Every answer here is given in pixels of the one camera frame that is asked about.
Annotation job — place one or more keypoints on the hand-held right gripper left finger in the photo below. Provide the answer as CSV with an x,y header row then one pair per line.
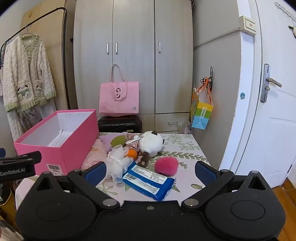
x,y
96,173

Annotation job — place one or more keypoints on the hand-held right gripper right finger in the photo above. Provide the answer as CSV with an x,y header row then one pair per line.
x,y
205,173

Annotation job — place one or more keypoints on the white mesh bath pouf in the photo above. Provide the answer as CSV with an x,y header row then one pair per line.
x,y
115,162

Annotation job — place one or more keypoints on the pink cardboard box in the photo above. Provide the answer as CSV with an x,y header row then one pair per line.
x,y
76,139

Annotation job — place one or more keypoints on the green round puff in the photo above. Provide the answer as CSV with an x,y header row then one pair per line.
x,y
118,140

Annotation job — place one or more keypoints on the pink fluffy puff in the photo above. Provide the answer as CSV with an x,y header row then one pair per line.
x,y
166,165

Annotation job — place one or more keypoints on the orange ball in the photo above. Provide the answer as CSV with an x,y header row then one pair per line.
x,y
132,154

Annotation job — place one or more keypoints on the blue wet wipes packet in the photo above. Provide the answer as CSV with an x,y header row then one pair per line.
x,y
148,183

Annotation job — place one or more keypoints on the purple plush toy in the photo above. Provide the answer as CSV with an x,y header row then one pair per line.
x,y
106,140

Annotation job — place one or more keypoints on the white patterned garment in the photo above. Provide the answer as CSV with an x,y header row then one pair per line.
x,y
16,122

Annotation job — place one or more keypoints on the floral fabric scrunchie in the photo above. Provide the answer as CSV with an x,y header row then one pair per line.
x,y
133,145

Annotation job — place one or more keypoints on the clear plastic bag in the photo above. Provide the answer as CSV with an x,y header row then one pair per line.
x,y
186,128

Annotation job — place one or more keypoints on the black suitcase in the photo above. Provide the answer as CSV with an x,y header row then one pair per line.
x,y
120,124

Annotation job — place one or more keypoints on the colourful paper gift bag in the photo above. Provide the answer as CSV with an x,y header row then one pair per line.
x,y
201,113

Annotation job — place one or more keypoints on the white plush cat toy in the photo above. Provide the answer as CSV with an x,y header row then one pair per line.
x,y
150,141

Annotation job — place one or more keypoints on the pink tote bag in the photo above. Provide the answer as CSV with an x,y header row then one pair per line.
x,y
120,99

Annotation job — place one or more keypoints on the white door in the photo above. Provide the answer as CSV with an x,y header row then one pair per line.
x,y
277,139

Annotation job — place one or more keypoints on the cream fluffy cardigan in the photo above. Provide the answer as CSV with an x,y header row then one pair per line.
x,y
27,69

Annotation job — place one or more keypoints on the grey wooden wardrobe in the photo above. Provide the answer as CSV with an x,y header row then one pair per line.
x,y
136,69

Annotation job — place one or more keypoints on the black clothes rack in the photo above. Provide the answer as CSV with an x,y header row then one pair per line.
x,y
66,46

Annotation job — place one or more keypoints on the metal door hook rack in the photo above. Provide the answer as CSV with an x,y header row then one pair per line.
x,y
285,11

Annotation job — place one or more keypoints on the black wall hook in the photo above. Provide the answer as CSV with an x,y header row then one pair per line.
x,y
211,73

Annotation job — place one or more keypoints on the beige wall box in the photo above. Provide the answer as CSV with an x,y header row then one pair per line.
x,y
248,24

